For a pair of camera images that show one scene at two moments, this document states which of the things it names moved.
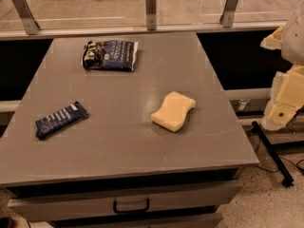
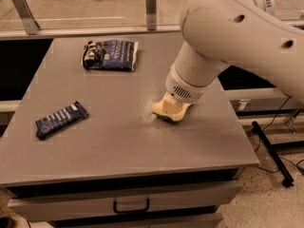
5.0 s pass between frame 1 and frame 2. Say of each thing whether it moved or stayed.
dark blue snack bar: stayed
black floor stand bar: stayed
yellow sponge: moved
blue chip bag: stayed
